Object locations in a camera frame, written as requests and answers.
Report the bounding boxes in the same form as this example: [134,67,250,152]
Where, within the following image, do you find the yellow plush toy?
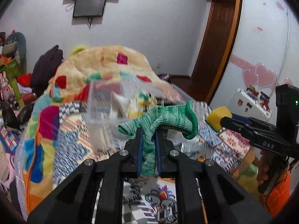
[205,106,232,132]

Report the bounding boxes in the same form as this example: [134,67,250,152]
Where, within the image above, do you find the green cardboard box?
[1,57,24,100]

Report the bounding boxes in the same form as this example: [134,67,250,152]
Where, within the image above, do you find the brown wooden door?
[189,0,241,102]

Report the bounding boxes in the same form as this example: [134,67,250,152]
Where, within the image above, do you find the small dark wall monitor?
[73,0,107,18]

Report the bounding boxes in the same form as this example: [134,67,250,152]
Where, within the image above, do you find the colourful patchwork fleece blanket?
[22,46,182,213]

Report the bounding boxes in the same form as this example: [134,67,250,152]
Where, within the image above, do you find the patterned bed sheet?
[53,102,250,223]

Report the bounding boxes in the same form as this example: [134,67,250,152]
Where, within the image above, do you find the clear plastic storage box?
[87,77,191,156]

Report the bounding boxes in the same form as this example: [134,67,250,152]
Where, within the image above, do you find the grey plush toy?
[2,32,27,74]

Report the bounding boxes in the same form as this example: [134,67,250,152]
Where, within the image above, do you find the green knitted glove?
[118,100,198,176]

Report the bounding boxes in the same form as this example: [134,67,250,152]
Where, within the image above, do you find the hand in orange sleeve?
[256,150,274,185]

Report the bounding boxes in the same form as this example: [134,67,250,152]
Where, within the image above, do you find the pink bunny doll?
[1,71,14,102]

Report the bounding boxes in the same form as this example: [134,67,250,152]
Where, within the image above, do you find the red thermos bottle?
[22,92,37,105]

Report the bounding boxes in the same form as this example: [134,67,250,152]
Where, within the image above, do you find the black white checkered cloth bag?
[123,178,141,205]

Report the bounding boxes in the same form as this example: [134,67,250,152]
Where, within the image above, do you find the dark purple garment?
[30,45,63,97]

